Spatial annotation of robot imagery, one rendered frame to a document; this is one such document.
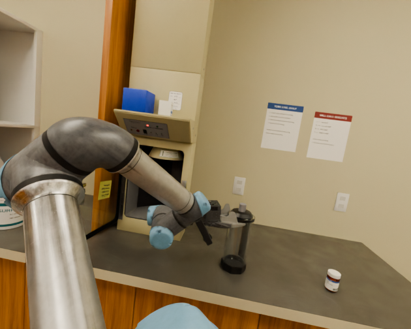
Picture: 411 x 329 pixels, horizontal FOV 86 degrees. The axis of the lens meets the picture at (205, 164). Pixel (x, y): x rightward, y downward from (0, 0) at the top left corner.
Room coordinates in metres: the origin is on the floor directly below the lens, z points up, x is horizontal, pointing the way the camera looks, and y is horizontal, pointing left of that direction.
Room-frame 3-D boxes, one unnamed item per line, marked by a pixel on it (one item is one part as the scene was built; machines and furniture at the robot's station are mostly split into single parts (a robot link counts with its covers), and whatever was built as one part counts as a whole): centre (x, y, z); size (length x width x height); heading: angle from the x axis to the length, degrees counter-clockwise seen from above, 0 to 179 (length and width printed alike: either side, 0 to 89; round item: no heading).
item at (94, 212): (0.86, 0.41, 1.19); 0.30 x 0.01 x 0.40; 169
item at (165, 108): (0.95, 0.20, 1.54); 0.05 x 0.05 x 0.06; 2
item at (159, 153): (1.11, 0.20, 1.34); 0.18 x 0.18 x 0.05
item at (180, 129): (0.95, 0.24, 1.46); 0.32 x 0.12 x 0.10; 84
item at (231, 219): (0.79, -0.13, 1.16); 0.09 x 0.03 x 0.06; 75
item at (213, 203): (0.82, -0.02, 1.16); 0.12 x 0.08 x 0.09; 99
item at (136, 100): (0.96, 0.32, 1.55); 0.10 x 0.10 x 0.09; 84
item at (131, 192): (1.13, 0.22, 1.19); 0.26 x 0.24 x 0.35; 84
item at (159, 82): (1.13, 0.22, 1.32); 0.32 x 0.25 x 0.77; 84
